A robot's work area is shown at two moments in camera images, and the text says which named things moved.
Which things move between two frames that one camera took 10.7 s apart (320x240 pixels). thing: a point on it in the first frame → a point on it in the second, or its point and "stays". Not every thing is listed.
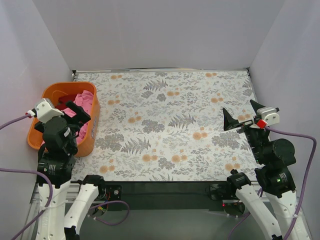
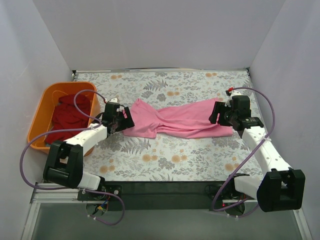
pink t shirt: [85, 99] → [189, 120]
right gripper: [246, 125] → [220, 114]
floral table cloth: [169, 126] stays
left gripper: [66, 122] → [122, 119]
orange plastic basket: [54, 91] stays
